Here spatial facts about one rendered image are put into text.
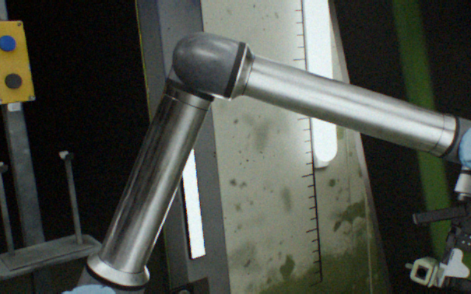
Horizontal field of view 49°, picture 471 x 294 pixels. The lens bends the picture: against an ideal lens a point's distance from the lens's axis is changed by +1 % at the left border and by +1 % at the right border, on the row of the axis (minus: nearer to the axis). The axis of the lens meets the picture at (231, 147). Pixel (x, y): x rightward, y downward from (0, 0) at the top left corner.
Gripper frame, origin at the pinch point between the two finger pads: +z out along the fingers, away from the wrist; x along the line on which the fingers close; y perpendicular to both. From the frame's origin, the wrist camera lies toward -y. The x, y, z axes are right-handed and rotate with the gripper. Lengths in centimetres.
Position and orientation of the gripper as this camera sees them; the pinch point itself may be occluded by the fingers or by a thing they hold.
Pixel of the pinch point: (437, 279)
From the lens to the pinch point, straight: 130.3
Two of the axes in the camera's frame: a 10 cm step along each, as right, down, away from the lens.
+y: 8.6, 2.8, -4.4
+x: 4.0, 1.8, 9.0
